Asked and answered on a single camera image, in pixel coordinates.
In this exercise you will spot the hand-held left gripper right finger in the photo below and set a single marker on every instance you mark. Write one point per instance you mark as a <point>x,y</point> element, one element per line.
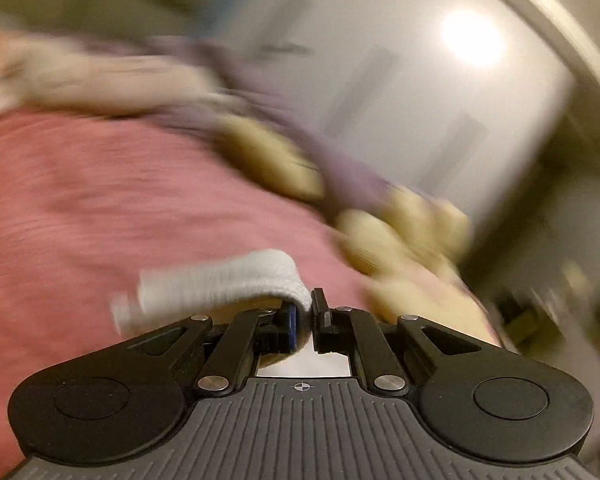
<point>321,320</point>

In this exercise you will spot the yellow flower cushion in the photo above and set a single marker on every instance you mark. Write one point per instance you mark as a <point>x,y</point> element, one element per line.
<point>405,240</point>

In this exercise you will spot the olive green headboard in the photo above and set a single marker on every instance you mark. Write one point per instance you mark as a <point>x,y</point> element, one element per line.
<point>105,5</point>

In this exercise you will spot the white knit sweater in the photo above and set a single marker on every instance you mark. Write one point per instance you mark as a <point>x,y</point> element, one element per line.
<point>220,277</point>

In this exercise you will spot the purple duvet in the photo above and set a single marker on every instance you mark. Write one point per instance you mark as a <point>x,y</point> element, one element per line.
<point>290,125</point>

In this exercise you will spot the cream plush pillow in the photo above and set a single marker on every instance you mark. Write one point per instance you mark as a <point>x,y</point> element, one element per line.
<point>90,75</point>

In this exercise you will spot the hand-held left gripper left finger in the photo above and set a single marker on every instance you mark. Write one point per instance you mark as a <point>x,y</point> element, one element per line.
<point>292,325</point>

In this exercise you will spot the pink ribbed blanket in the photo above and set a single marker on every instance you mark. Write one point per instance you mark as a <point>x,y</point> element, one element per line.
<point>105,200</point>

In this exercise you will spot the yellow pillow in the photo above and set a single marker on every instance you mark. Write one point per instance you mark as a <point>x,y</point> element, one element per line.
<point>270,160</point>

